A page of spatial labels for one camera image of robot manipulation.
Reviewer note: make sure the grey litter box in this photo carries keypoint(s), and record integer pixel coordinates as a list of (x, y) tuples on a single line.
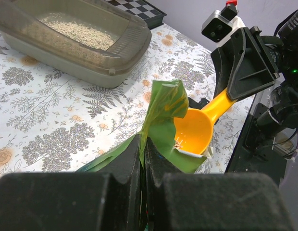
[(89, 39)]

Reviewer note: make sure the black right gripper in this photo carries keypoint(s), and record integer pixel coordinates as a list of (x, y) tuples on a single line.
[(249, 63)]

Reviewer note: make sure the green cat litter bag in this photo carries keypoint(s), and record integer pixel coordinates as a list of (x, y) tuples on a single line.
[(162, 147)]

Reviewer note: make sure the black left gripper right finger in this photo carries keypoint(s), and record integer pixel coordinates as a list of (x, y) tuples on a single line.
[(210, 202)]

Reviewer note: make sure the yellow plastic scoop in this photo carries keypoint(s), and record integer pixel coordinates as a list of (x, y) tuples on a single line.
[(195, 130)]

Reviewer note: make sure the black white chessboard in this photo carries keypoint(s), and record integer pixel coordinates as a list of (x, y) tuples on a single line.
[(142, 9)]

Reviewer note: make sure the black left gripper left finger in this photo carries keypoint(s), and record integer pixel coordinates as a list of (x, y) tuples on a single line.
[(104, 200)]

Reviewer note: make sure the floral table mat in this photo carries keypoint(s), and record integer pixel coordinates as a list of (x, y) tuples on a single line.
[(51, 121)]

